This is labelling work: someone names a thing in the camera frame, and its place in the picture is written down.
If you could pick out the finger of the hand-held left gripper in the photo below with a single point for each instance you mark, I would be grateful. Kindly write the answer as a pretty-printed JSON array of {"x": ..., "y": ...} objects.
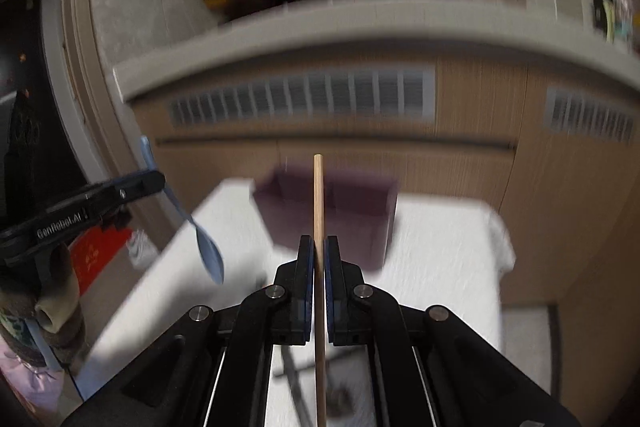
[
  {"x": 119, "y": 218},
  {"x": 130, "y": 187}
]

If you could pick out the wooden chopstick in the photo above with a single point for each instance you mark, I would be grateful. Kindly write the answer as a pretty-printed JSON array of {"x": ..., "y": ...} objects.
[{"x": 318, "y": 197}]

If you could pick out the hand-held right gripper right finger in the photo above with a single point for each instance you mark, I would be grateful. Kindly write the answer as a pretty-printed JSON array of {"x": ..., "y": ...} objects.
[{"x": 328, "y": 287}]

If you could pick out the white crumpled plastic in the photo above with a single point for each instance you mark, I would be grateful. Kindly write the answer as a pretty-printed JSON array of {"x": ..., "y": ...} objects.
[{"x": 142, "y": 249}]

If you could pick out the grey stone ledge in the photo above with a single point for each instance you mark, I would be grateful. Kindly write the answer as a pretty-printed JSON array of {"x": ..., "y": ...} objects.
[{"x": 350, "y": 37}]

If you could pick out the person's left hand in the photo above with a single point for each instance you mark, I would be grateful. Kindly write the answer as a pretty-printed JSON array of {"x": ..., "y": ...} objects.
[{"x": 55, "y": 312}]

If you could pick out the long grey vent grille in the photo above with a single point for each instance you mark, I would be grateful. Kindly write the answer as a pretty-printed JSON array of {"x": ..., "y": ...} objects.
[{"x": 300, "y": 99}]

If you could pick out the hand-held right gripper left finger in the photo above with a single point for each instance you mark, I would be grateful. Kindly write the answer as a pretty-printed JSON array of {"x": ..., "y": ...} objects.
[{"x": 310, "y": 287}]

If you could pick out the black kitchen utensil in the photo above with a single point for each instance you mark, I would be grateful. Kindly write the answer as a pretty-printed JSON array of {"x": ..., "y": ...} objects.
[{"x": 300, "y": 382}]

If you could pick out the red box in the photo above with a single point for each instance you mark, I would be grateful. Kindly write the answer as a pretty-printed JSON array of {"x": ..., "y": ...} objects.
[{"x": 97, "y": 257}]

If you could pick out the purple utensil container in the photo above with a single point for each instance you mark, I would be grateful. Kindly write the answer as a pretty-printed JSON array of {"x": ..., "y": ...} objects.
[{"x": 350, "y": 217}]

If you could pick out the white textured table cloth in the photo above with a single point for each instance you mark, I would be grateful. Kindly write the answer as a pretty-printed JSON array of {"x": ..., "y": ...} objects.
[{"x": 440, "y": 267}]

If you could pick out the short grey vent grille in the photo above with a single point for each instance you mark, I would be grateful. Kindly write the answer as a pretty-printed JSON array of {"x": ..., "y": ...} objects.
[{"x": 590, "y": 114}]

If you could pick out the blue plastic spoon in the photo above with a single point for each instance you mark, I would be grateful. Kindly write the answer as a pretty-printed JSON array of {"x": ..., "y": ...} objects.
[{"x": 210, "y": 252}]

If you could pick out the wooden cabinet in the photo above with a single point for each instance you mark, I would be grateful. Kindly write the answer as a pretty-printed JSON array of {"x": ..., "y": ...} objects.
[{"x": 475, "y": 167}]

